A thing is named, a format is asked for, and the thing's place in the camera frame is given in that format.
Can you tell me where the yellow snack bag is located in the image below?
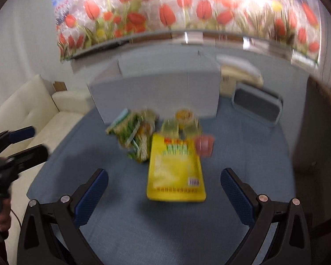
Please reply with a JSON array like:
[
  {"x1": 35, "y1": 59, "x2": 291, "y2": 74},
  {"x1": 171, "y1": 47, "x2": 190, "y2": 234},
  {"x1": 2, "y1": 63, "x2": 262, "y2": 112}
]
[{"x1": 146, "y1": 133, "x2": 206, "y2": 202}]

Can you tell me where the left hand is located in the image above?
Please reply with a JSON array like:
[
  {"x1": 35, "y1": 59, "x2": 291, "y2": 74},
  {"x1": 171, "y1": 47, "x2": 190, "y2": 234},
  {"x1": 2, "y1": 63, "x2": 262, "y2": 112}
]
[{"x1": 0, "y1": 199, "x2": 11, "y2": 232}]

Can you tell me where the green white snack bag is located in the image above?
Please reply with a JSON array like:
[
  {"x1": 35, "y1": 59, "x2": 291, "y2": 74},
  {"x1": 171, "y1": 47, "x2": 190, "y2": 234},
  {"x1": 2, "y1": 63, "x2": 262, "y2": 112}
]
[{"x1": 106, "y1": 109, "x2": 142, "y2": 148}]

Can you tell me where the white cardboard box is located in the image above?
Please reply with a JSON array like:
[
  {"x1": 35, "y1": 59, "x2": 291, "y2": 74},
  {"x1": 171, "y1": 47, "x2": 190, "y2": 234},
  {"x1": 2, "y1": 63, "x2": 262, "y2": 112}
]
[{"x1": 88, "y1": 51, "x2": 221, "y2": 125}]

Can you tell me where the brown cardboard piece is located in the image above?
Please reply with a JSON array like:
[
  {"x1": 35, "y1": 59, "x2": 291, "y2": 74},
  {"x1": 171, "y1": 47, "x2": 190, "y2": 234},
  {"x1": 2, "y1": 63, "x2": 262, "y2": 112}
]
[{"x1": 52, "y1": 81, "x2": 67, "y2": 92}]

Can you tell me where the tulip wall poster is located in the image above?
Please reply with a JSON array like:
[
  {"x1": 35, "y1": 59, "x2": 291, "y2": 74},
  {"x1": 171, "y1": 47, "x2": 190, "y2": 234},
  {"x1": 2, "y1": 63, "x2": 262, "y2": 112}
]
[{"x1": 52, "y1": 0, "x2": 321, "y2": 61}]

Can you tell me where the red jelly cup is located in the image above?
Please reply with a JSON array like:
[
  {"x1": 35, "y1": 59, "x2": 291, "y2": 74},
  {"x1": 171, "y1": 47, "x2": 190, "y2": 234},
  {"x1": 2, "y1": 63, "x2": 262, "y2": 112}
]
[{"x1": 194, "y1": 135, "x2": 214, "y2": 157}]

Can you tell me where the black camera cable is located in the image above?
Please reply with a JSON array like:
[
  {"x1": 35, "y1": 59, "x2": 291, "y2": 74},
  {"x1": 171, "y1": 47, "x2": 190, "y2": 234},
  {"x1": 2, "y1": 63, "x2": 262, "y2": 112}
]
[{"x1": 10, "y1": 209, "x2": 23, "y2": 234}]

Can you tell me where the cream leather sofa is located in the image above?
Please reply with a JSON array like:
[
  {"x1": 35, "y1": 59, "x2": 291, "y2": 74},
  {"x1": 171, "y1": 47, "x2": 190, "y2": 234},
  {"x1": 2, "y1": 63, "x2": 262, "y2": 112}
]
[{"x1": 0, "y1": 75, "x2": 94, "y2": 264}]

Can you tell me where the green jelly cup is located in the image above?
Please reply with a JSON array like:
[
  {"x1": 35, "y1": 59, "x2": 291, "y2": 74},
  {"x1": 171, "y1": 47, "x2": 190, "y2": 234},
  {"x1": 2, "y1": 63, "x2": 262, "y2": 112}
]
[{"x1": 159, "y1": 119, "x2": 202, "y2": 139}]

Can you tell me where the orange fruit jelly cup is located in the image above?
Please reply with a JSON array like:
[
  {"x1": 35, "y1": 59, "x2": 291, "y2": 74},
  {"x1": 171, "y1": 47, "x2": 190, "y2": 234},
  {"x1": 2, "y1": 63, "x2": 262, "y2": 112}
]
[{"x1": 175, "y1": 109, "x2": 194, "y2": 129}]

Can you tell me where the blue tablecloth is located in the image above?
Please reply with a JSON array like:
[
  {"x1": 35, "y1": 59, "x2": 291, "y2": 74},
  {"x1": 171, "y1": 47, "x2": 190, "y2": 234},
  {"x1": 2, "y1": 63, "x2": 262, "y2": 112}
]
[{"x1": 27, "y1": 98, "x2": 295, "y2": 264}]

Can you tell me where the dark green snack bag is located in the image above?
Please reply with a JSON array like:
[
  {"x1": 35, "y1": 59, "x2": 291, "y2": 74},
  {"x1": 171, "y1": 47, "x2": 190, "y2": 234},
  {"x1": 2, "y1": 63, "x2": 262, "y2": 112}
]
[{"x1": 128, "y1": 109, "x2": 158, "y2": 163}]

